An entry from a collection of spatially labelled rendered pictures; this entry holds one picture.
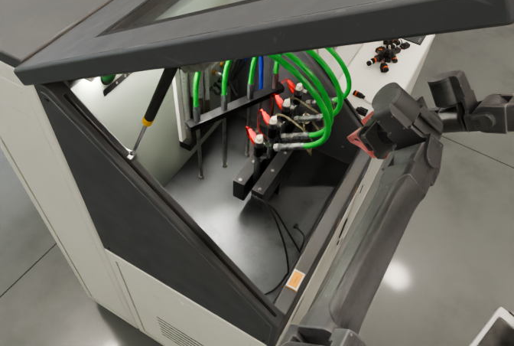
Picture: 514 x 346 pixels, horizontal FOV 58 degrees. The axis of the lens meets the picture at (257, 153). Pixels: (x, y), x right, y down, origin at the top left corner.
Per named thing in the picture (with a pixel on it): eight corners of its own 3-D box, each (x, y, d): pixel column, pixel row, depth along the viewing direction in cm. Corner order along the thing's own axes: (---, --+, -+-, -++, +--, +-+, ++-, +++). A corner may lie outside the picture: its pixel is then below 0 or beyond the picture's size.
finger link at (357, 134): (333, 135, 94) (362, 134, 86) (353, 111, 96) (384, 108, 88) (352, 158, 96) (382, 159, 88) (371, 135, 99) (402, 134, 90)
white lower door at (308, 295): (264, 400, 175) (279, 344, 123) (258, 397, 176) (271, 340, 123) (331, 266, 212) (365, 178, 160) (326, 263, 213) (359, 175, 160)
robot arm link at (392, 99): (395, 182, 80) (439, 172, 74) (351, 146, 76) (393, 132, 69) (408, 128, 86) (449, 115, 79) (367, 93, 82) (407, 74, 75)
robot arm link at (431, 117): (439, 151, 78) (452, 123, 79) (414, 128, 75) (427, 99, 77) (409, 150, 84) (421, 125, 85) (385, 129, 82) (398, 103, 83)
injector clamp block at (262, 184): (260, 223, 141) (263, 194, 129) (232, 208, 144) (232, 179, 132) (307, 150, 161) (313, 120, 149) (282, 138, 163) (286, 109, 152)
